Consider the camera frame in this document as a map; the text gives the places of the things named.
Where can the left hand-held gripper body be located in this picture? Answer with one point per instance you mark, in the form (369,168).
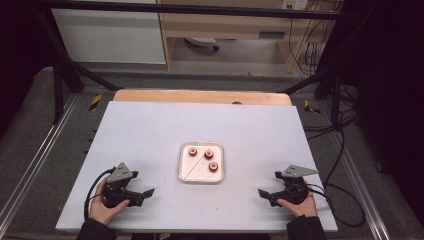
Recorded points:
(120,173)

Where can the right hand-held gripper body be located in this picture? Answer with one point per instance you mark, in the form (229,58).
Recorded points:
(295,191)

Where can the white square tray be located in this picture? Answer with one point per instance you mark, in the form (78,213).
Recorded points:
(200,173)

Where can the thin wooden skewer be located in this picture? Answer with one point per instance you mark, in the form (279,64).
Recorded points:
(196,163)

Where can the red hawthorn piece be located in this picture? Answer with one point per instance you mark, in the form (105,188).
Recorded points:
(213,166)
(192,151)
(209,154)

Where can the person's right hand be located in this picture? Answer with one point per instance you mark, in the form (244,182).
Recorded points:
(305,208)

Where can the person's left hand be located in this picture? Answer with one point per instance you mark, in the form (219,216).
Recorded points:
(103,213)

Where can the white table board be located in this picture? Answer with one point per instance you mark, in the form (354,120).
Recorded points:
(150,133)

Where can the yellow black floor tape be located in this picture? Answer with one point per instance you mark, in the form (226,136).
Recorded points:
(310,107)
(95,102)

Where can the wooden table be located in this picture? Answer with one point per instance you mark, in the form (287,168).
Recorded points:
(186,96)

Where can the white cabinet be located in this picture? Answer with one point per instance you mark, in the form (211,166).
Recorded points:
(110,36)

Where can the chair base with caster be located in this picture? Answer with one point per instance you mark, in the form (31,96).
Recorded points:
(201,41)

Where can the light wooden desk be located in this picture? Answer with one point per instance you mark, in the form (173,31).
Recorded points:
(226,25)

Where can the white power outlet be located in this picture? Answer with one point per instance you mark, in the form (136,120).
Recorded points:
(295,4)

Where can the aluminium floor rail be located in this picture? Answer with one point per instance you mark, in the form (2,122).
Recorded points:
(363,190)
(36,156)

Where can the black metal frame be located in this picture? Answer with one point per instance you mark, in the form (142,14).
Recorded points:
(200,9)

